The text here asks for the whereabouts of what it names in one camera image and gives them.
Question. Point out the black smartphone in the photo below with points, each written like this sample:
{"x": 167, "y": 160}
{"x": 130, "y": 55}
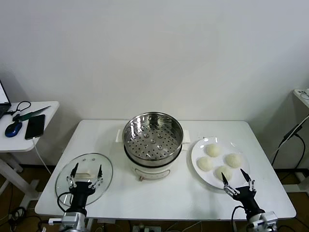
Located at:
{"x": 35, "y": 126}

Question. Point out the white side table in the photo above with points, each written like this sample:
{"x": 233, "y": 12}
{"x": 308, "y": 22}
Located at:
{"x": 14, "y": 145}

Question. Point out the black laptop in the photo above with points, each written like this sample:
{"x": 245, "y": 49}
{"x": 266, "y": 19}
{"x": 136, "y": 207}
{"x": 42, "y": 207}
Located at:
{"x": 3, "y": 106}

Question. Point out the blue computer mouse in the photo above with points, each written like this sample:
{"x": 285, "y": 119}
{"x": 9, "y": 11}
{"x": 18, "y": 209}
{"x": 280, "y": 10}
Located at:
{"x": 13, "y": 129}

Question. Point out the white side desk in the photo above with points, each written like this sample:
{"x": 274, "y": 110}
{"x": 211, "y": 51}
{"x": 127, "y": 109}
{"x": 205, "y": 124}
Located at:
{"x": 300, "y": 102}

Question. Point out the stainless steel steamer basket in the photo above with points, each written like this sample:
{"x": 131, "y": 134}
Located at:
{"x": 144, "y": 147}

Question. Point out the dark green knife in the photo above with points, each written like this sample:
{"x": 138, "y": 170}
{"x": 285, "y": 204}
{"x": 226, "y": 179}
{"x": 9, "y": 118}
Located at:
{"x": 29, "y": 115}

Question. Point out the white round plate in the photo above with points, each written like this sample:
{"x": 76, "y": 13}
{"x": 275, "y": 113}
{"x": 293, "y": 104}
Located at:
{"x": 196, "y": 148}

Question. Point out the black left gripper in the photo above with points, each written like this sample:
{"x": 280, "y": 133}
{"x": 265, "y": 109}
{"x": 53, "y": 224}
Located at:
{"x": 80, "y": 193}

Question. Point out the white electric cooking pot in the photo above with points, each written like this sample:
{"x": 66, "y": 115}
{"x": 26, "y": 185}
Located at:
{"x": 154, "y": 172}

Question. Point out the grey floor power strip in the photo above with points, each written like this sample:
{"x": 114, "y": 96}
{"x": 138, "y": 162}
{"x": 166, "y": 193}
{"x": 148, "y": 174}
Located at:
{"x": 147, "y": 228}

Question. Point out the white steamed baozi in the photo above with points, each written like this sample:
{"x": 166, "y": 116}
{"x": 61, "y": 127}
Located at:
{"x": 213, "y": 150}
{"x": 233, "y": 160}
{"x": 205, "y": 164}
{"x": 229, "y": 172}

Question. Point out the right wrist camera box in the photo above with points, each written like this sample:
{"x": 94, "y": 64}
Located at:
{"x": 270, "y": 217}

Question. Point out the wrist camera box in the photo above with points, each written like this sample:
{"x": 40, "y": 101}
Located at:
{"x": 270, "y": 217}
{"x": 55, "y": 221}

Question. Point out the round glass pot lid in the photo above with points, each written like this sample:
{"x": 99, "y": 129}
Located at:
{"x": 96, "y": 159}

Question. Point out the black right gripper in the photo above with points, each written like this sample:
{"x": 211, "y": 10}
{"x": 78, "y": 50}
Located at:
{"x": 246, "y": 197}

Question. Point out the white power strip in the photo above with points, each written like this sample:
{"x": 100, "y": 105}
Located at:
{"x": 304, "y": 93}

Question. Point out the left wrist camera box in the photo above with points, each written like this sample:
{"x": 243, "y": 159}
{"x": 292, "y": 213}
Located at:
{"x": 55, "y": 221}

